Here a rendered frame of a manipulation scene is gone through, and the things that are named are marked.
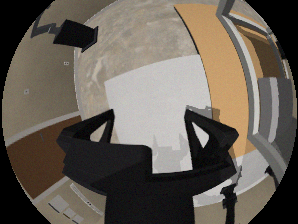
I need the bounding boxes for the tan flat wooden board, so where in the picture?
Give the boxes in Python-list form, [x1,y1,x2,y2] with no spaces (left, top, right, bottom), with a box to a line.
[173,4,281,159]

